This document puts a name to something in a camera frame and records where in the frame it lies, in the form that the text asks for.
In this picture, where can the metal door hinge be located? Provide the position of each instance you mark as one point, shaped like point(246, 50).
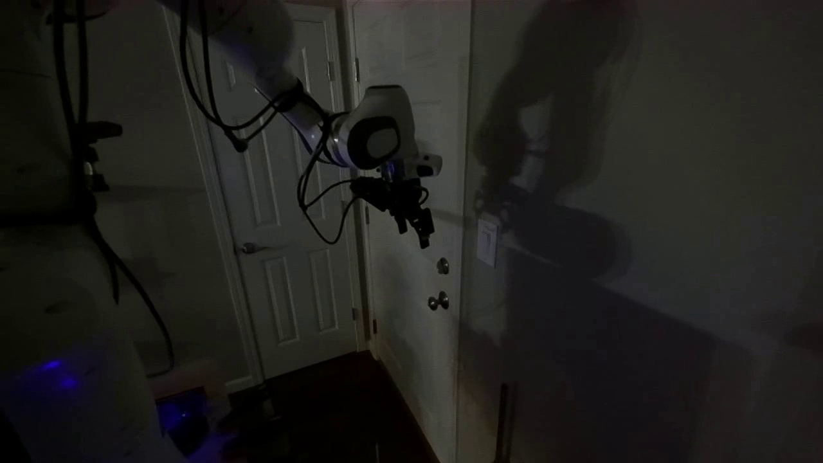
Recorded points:
point(375, 325)
point(358, 70)

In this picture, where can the dark door knob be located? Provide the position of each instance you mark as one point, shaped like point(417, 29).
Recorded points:
point(439, 301)

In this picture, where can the round metal deadbolt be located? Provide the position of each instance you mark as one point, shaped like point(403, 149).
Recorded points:
point(444, 266)

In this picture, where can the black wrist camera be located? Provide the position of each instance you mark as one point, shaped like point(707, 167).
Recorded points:
point(366, 187)

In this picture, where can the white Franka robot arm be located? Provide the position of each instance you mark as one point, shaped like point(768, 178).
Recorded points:
point(368, 128)

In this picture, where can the white light switch plate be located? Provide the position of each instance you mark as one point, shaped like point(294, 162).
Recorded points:
point(487, 243)

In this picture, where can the small box with blue light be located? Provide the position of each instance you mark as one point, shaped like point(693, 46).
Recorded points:
point(194, 402)

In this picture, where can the white panelled door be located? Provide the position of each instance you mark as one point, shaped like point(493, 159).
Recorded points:
point(273, 272)

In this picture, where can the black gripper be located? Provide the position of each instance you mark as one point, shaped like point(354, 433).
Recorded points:
point(403, 195)

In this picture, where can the plain white door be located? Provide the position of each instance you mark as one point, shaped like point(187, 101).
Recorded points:
point(412, 325)

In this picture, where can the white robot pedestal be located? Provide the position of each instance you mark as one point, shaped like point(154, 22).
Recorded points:
point(60, 361)

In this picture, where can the black camera on stand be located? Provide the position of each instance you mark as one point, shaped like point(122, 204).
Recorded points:
point(93, 131)

